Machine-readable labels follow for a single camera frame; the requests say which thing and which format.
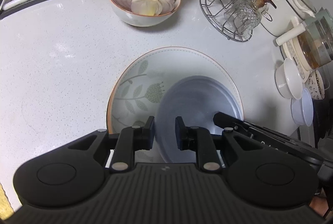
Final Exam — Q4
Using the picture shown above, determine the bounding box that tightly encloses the grey bowl with brown rim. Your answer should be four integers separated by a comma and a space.
107, 0, 182, 27

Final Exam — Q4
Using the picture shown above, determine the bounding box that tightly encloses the white leaf pattern plate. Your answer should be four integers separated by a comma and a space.
106, 46, 244, 136

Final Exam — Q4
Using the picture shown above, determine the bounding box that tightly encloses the glass kettle on cream base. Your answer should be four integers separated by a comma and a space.
281, 9, 333, 80

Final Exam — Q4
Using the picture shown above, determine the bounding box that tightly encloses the yellow dish cloth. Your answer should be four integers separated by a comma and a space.
0, 182, 13, 216

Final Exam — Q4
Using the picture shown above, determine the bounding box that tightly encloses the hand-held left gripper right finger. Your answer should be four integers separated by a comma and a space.
175, 116, 263, 172

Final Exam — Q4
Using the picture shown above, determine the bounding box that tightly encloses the translucent white plastic bowl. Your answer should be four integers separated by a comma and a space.
291, 88, 314, 127
155, 75, 241, 163

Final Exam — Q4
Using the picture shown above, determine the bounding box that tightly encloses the pale green container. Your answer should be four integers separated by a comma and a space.
303, 6, 333, 25

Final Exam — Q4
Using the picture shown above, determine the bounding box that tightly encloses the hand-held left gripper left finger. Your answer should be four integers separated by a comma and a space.
66, 116, 157, 172

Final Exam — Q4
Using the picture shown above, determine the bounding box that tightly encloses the speckled bowl of spices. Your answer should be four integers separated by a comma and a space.
303, 69, 326, 101

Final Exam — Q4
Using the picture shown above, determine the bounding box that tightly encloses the white ceramic bowl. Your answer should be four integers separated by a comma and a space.
274, 57, 303, 99

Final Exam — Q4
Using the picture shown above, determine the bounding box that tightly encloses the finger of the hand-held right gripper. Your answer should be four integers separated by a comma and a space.
213, 111, 251, 133

